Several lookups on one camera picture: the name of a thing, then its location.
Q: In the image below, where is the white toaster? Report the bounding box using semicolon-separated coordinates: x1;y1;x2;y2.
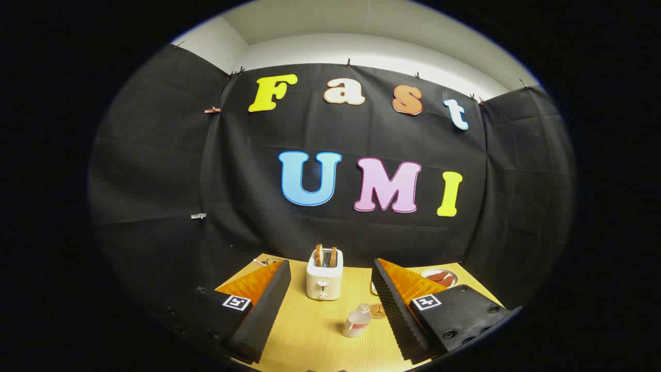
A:
306;248;344;301

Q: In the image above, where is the white oval plate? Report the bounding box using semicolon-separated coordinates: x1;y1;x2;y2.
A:
420;268;459;289

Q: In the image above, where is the wooden table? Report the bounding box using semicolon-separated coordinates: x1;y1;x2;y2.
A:
214;253;509;372

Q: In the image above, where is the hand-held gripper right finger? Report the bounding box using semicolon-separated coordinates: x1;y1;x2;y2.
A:
371;257;522;362

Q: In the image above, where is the clear juice bottle red label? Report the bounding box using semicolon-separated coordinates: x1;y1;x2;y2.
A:
342;304;372;338

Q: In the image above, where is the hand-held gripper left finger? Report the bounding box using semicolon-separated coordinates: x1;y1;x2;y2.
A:
168;259;292;365

